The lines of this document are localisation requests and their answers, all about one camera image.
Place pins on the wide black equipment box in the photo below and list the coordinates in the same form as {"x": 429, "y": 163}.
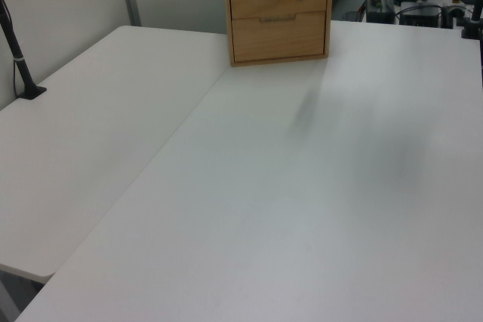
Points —
{"x": 420, "y": 16}

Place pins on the light wooden drawer cabinet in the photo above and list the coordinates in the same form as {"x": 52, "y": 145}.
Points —
{"x": 226, "y": 16}

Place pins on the black camera stand pole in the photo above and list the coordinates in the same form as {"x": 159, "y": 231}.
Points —
{"x": 476, "y": 13}

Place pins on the wooden drawer with recessed grip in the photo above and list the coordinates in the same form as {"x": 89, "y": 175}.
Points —
{"x": 279, "y": 39}

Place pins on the small black equipment box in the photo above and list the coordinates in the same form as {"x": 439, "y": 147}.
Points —
{"x": 380, "y": 9}

